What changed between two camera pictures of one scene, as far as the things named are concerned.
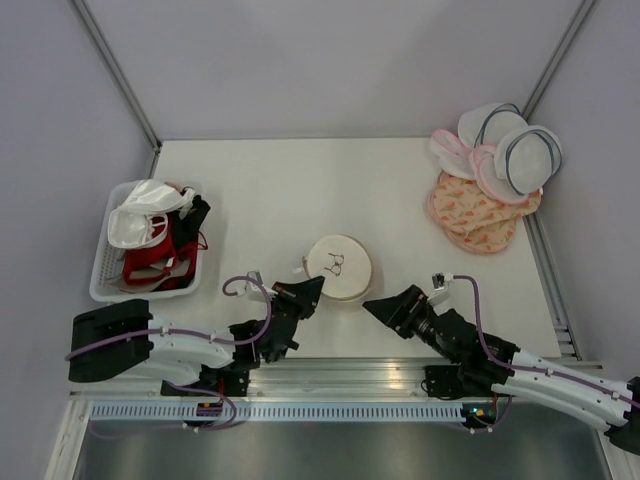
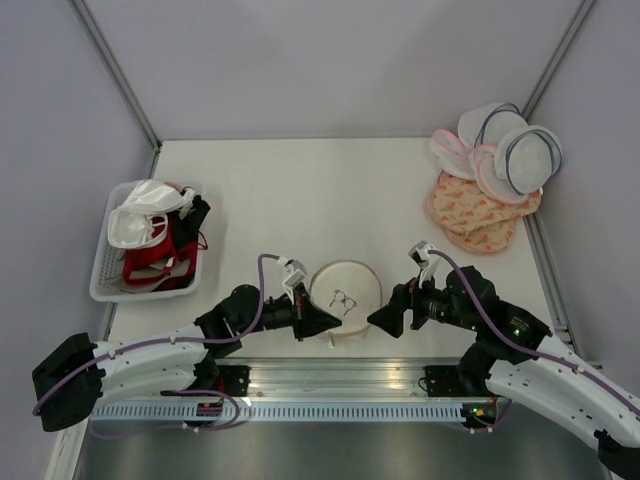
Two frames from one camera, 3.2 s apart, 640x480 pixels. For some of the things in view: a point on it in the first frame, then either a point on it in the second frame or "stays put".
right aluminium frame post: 555,60 stays put
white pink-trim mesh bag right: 484,159 stays put
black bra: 187,229 stays put
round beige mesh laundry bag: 345,264 -> 347,291
